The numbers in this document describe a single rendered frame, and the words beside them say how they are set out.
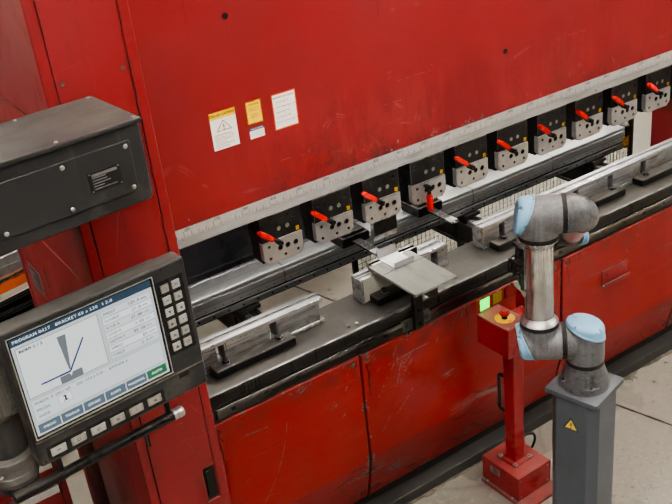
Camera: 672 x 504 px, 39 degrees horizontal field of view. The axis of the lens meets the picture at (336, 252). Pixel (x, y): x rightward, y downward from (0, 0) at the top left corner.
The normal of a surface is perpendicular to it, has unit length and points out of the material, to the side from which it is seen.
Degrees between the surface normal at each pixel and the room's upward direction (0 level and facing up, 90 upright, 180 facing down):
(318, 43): 90
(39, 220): 90
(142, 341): 90
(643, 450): 0
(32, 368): 90
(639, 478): 0
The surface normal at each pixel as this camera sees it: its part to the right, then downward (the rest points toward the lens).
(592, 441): 0.06, 0.46
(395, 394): 0.56, 0.33
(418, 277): -0.11, -0.88
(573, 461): -0.66, 0.41
